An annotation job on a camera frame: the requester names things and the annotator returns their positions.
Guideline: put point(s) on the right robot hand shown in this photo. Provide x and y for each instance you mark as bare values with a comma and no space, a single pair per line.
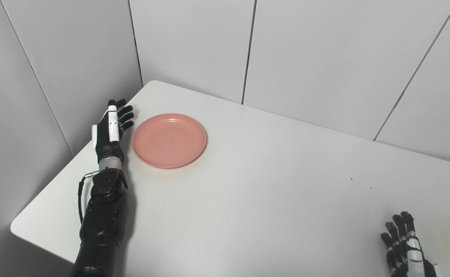
405,250

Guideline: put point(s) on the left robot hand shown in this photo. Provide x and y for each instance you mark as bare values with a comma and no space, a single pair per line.
109,134

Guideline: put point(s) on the pink round plate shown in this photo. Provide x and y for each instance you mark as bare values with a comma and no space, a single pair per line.
169,141

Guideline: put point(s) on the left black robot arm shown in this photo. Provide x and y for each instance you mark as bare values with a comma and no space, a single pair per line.
102,215

